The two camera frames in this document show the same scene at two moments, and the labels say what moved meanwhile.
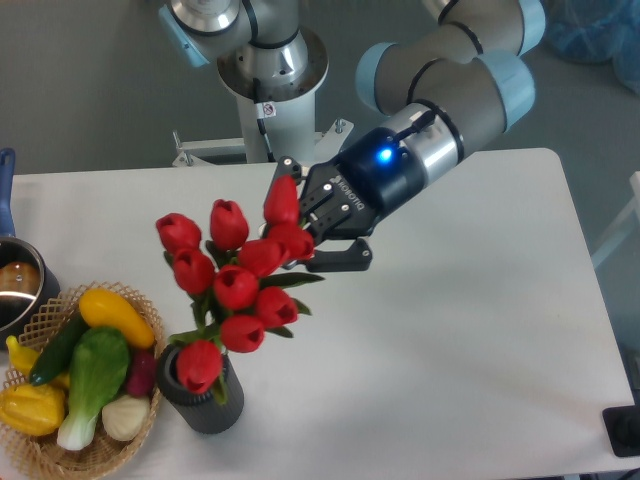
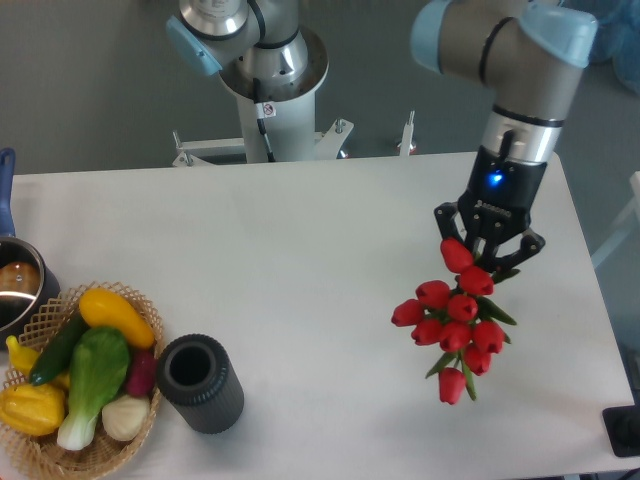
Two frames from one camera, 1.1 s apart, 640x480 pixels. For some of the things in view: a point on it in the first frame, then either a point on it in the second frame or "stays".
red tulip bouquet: x=238 y=289 → x=463 y=322
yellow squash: x=101 y=309 stays
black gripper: x=372 y=178 → x=497 y=202
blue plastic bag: x=592 y=31 stays
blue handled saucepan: x=26 y=281 stays
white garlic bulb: x=126 y=417 stays
